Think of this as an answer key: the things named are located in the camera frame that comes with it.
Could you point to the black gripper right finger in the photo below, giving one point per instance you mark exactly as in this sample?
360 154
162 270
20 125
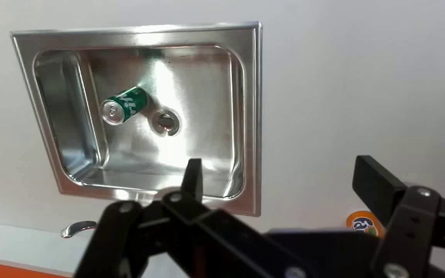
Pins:
413 218

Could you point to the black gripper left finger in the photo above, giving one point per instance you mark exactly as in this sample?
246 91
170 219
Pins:
204 242

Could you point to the green soda can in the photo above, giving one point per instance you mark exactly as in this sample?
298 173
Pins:
117 108

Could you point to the sink drain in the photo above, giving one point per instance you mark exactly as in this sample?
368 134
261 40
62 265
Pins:
165 122

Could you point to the stainless steel sink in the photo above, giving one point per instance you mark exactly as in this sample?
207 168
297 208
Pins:
207 74

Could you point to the orange round sticker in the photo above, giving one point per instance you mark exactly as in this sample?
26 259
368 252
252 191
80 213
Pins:
365 221

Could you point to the chrome faucet handle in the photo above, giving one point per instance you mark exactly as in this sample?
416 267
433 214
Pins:
76 227

